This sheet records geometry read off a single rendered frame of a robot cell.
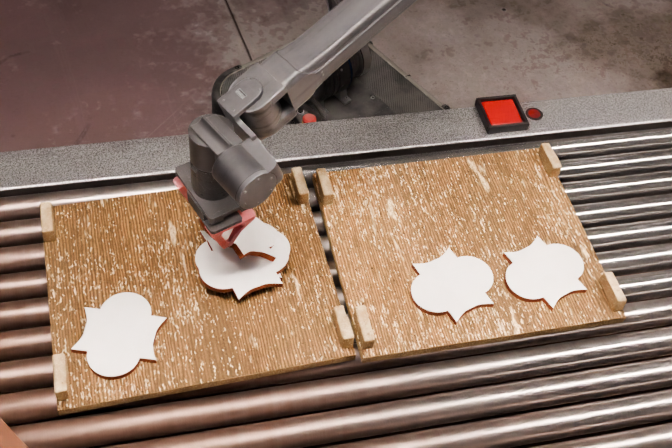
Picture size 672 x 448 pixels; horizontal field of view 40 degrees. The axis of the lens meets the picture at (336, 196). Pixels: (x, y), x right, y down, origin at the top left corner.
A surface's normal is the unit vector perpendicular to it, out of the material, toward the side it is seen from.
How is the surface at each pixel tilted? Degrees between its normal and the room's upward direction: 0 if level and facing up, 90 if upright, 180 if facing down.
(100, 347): 0
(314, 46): 18
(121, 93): 0
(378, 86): 0
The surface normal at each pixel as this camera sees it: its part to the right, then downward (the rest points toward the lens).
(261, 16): 0.08, -0.64
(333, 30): -0.15, -0.41
